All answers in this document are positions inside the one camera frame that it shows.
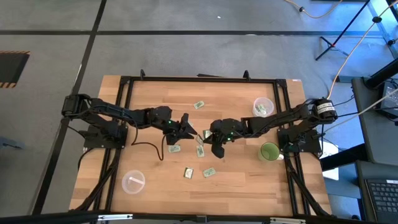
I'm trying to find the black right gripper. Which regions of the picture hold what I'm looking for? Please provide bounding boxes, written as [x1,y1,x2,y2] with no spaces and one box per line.
[203,118,246,160]

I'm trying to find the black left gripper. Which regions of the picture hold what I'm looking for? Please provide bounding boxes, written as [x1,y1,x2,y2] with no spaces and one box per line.
[161,113,198,146]

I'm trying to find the green plastic cup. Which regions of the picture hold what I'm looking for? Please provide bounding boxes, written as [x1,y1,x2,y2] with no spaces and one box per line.
[257,141,284,163]

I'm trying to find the clear plastic round container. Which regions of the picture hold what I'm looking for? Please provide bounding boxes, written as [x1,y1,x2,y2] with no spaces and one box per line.
[121,169,146,195]
[252,96,275,118]

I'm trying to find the white paper sheet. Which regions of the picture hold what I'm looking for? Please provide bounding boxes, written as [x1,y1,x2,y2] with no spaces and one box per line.
[319,140,340,181]

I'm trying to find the black support bar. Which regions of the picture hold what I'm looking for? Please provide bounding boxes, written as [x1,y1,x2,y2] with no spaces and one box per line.
[320,143,369,172]

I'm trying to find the black crossbeam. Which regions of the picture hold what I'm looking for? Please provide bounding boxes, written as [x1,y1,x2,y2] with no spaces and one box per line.
[0,210,398,224]

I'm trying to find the grey side table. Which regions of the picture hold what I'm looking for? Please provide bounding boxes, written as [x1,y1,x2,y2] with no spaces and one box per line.
[353,77,398,166]

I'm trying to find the black tripod stand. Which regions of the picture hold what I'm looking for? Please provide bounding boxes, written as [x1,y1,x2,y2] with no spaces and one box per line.
[314,0,373,62]

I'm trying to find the black pole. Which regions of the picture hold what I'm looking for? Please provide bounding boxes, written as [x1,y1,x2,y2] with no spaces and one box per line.
[365,58,398,90]

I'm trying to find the black electronic device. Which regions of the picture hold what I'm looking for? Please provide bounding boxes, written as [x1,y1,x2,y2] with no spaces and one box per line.
[377,79,398,118]

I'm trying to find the black keyboard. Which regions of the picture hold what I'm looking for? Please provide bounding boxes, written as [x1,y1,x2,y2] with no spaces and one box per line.
[363,179,398,224]

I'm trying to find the black striped-edge floor mat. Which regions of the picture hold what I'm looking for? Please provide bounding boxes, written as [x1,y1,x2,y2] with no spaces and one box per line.
[0,50,31,89]

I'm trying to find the pale metal stand beam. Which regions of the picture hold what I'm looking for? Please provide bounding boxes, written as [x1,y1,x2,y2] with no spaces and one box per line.
[366,0,398,60]

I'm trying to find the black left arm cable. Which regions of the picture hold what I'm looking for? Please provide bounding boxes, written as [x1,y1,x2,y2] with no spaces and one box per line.
[130,121,169,162]

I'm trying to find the black aluminium table frame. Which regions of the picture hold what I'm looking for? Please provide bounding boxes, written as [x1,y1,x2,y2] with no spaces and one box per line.
[70,68,335,218]

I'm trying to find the silver metal bracket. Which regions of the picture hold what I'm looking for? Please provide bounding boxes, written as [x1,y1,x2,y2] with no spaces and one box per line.
[97,213,134,222]
[269,217,307,224]

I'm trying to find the black floor cable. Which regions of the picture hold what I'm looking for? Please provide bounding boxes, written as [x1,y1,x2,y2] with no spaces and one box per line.
[335,95,355,125]

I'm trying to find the tan looped cable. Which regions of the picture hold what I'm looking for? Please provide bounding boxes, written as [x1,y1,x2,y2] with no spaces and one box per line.
[284,0,343,19]

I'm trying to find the white cable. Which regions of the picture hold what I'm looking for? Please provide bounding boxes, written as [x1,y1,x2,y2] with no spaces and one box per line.
[323,88,398,134]

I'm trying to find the yellow extension cable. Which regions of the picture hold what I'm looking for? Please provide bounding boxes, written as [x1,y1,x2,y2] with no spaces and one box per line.
[325,0,398,100]

